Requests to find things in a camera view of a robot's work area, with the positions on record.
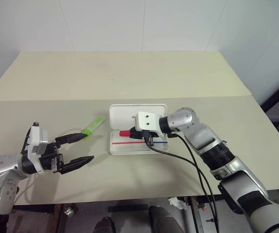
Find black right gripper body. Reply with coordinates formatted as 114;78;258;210
131;127;155;147

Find green marker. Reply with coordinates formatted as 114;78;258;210
81;116;106;140

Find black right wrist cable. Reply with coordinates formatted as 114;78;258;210
167;132;220;233
144;135;215;233

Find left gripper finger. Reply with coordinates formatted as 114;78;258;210
54;133;85;149
58;155;95;175

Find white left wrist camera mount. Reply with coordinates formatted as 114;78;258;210
22;122;49;176

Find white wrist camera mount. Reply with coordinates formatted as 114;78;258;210
22;122;49;176
134;111;162;137

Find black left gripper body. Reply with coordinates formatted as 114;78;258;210
39;141;65;174

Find grey metal table leg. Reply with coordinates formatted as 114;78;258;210
190;196;204;233

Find thin left arm cable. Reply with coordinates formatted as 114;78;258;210
15;175;36;202

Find white crumpled paper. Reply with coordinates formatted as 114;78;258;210
168;197;186;210

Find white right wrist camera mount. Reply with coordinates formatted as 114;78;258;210
134;111;162;137

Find rusty metal table leg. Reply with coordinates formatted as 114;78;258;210
50;203;65;233

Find white pencil case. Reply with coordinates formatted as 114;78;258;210
108;103;171;155

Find dark rounded shape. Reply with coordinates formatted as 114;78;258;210
92;216;117;233
148;205;180;233

